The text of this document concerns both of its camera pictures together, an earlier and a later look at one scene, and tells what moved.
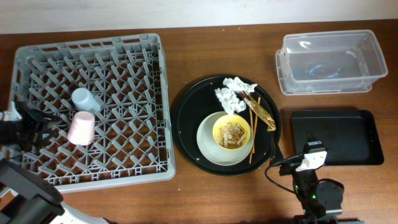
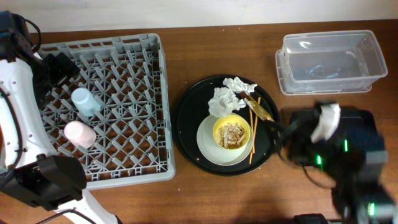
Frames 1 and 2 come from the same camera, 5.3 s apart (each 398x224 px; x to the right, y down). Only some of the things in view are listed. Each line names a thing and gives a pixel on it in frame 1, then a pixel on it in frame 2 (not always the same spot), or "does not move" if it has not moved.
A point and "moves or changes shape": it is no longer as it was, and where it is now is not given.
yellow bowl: x=231 y=132 does not move
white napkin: x=230 y=101 moves or changes shape
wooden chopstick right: x=259 y=103 does not move
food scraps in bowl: x=231 y=135 does not move
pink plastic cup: x=81 y=129 moves or changes shape
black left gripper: x=35 y=125 → x=58 y=66
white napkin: x=238 y=84 does not move
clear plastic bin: x=329 y=62 does not move
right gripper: x=296 y=168 → x=292 y=137
